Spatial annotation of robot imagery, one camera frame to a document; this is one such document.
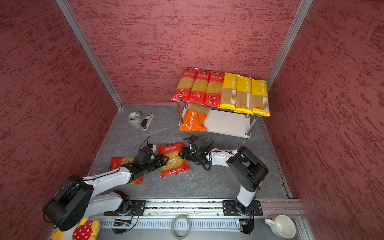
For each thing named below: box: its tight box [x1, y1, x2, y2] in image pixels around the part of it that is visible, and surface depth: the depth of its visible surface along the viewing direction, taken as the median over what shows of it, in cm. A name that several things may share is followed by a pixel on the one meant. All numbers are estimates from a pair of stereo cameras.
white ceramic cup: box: [264, 214, 296, 239], surface depth 65 cm
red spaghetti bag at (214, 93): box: [203, 71, 225, 107], surface depth 80 cm
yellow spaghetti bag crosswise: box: [218, 72, 239, 110], surface depth 79 cm
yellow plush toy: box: [51, 217, 101, 240], surface depth 64 cm
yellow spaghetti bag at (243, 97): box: [234, 75, 254, 115], surface depth 78 cm
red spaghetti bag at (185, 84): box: [171, 67, 199, 103], surface depth 82 cm
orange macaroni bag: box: [179, 102, 211, 132], surface depth 101 cm
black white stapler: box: [141, 112, 154, 131], surface depth 108 cm
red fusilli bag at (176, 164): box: [158, 142, 191, 179], surface depth 89 cm
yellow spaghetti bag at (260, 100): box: [251, 79, 271, 117], surface depth 76 cm
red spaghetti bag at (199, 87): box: [187, 69, 212, 105], surface depth 81 cm
